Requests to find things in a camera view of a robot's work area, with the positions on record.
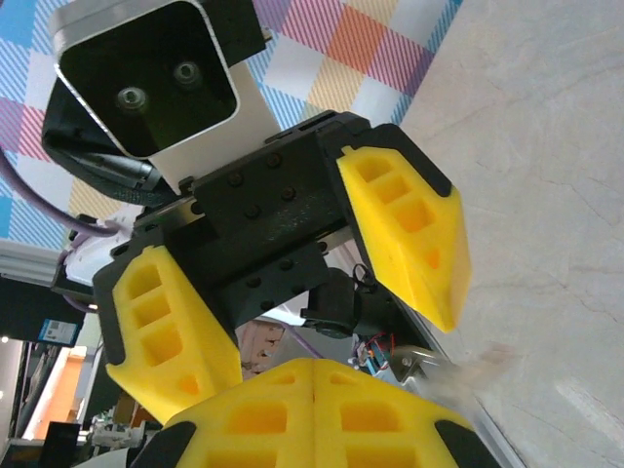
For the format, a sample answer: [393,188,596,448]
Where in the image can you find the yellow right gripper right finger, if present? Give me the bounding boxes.
[311,359,501,468]

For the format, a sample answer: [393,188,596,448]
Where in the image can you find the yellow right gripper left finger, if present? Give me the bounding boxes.
[131,357,316,468]

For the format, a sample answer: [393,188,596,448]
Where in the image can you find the blue label sticker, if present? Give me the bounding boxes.
[40,317,83,346]

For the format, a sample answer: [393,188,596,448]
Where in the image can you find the silver metal corner bracket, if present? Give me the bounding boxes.
[392,343,443,389]

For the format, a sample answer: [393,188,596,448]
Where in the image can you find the long aluminium base rail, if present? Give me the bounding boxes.
[399,292,526,468]

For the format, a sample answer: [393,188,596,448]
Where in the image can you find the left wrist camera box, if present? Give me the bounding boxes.
[50,0,285,182]

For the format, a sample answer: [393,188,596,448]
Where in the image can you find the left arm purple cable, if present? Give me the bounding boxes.
[0,145,121,313]

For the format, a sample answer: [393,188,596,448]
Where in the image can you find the aluminium frame post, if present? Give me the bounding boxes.
[0,237,65,290]

